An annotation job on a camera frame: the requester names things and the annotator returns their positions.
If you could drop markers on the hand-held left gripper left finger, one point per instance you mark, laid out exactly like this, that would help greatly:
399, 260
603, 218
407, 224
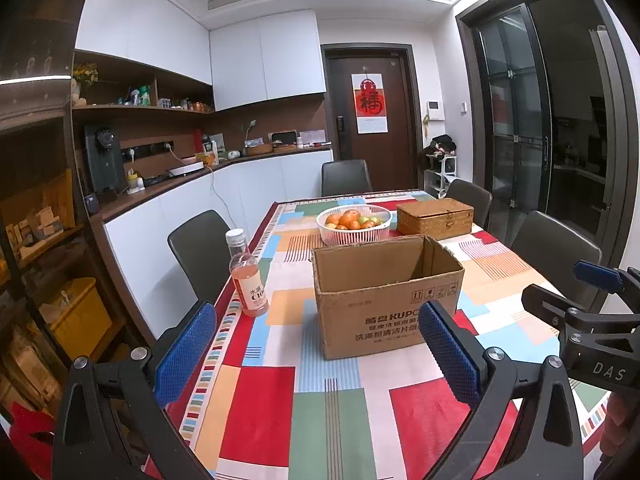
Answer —
185, 355

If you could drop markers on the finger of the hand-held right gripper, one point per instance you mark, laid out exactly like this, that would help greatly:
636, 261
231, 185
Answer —
597, 274
550, 307

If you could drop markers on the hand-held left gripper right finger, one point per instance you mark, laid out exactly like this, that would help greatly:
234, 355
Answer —
447, 350

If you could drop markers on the brown cardboard box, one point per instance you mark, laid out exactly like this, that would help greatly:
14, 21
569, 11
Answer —
380, 305

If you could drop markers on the person's right hand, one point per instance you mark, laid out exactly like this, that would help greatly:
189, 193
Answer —
622, 425

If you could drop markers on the grey dining chair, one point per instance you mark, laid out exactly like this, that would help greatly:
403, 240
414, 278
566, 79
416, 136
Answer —
200, 255
346, 177
555, 250
470, 200

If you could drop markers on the pink drink bottle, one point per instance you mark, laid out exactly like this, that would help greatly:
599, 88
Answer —
248, 285

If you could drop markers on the yellow plastic crate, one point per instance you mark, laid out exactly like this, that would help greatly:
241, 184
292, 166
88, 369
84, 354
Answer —
82, 322

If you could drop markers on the woven wicker box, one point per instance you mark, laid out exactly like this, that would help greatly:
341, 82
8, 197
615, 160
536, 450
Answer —
435, 220

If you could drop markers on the white fruit basket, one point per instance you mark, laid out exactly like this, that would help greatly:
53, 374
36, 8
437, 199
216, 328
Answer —
350, 237

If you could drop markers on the dark framed glass sliding door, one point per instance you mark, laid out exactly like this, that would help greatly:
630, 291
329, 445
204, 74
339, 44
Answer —
520, 135

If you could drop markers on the pile of red green fruit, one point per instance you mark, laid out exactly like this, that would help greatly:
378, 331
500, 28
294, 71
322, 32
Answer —
350, 220

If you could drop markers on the white storage rack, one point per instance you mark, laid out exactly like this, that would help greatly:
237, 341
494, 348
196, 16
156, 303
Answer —
440, 180

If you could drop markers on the red cloth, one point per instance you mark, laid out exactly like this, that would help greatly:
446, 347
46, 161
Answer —
32, 440

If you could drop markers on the white cooktop plate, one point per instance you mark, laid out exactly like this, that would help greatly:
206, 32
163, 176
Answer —
185, 170

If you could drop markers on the dark plush toy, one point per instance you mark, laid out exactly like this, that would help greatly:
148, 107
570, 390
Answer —
442, 146

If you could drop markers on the white lower cabinets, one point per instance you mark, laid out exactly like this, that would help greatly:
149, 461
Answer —
270, 180

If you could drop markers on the white cabinets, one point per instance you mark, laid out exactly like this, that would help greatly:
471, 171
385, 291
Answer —
270, 180
270, 60

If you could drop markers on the dark brown door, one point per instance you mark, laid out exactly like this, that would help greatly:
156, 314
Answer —
400, 150

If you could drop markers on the woven tray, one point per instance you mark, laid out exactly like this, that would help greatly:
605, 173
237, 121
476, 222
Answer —
258, 150

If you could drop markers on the white intercom panel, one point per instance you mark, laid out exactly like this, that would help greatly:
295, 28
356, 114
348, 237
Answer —
435, 111

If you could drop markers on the dark wooden shelving unit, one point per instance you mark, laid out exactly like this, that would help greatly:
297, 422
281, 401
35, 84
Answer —
35, 160

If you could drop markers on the red white door poster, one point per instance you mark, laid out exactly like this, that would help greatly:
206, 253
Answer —
370, 105

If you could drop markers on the yellow flower bunch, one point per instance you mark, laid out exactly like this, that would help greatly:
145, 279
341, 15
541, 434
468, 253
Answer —
86, 75

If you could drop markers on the white upper cabinets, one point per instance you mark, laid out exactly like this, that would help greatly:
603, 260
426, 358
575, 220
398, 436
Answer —
270, 60

